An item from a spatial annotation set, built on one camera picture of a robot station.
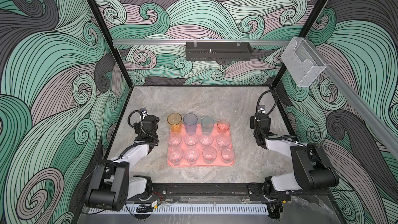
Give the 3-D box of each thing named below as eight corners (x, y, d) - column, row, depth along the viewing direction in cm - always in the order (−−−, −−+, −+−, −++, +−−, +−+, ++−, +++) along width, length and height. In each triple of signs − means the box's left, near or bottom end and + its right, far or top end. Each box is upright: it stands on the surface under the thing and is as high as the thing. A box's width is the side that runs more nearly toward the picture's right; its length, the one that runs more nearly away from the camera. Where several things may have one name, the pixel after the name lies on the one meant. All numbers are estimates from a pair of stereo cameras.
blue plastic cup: (184, 135, 95) (182, 123, 84) (184, 126, 100) (183, 113, 88) (197, 135, 95) (197, 123, 84) (197, 126, 100) (197, 113, 88)
